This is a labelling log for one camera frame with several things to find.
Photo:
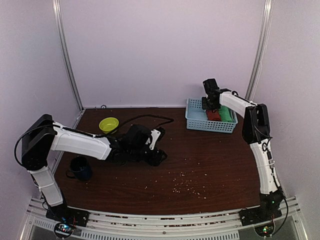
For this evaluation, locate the brown towel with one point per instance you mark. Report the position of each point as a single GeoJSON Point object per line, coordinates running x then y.
{"type": "Point", "coordinates": [213, 115]}

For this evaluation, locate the dark blue mug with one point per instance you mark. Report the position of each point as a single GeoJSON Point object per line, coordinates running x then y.
{"type": "Point", "coordinates": [79, 169]}

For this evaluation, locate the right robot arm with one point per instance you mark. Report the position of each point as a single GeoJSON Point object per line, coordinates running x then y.
{"type": "Point", "coordinates": [256, 133]}

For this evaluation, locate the left aluminium frame post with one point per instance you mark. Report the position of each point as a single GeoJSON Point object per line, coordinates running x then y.
{"type": "Point", "coordinates": [66, 57]}

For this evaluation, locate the green plastic bowl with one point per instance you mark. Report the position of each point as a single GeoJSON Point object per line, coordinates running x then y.
{"type": "Point", "coordinates": [108, 125]}

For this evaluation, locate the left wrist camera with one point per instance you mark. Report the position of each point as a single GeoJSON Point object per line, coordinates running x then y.
{"type": "Point", "coordinates": [155, 136]}

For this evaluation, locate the right aluminium frame post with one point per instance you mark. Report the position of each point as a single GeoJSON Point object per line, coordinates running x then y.
{"type": "Point", "coordinates": [260, 51]}

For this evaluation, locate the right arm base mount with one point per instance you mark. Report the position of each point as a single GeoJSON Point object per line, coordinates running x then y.
{"type": "Point", "coordinates": [256, 215]}

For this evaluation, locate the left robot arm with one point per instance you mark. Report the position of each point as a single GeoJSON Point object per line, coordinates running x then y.
{"type": "Point", "coordinates": [46, 135]}

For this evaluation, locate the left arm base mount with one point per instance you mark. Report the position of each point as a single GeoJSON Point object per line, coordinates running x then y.
{"type": "Point", "coordinates": [70, 216]}

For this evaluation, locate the light blue plastic basket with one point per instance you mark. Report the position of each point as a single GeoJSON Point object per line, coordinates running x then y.
{"type": "Point", "coordinates": [196, 119]}

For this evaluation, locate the aluminium frame post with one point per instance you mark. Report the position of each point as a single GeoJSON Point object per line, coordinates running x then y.
{"type": "Point", "coordinates": [66, 57]}
{"type": "Point", "coordinates": [260, 51]}

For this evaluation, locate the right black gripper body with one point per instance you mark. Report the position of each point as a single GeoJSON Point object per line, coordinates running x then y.
{"type": "Point", "coordinates": [209, 104]}

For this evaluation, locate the aluminium front rail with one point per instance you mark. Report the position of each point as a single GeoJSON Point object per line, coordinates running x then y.
{"type": "Point", "coordinates": [221, 225]}

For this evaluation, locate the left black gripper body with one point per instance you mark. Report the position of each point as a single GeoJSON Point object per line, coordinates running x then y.
{"type": "Point", "coordinates": [136, 154]}

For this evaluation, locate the green towel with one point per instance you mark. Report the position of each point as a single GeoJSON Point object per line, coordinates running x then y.
{"type": "Point", "coordinates": [225, 114]}

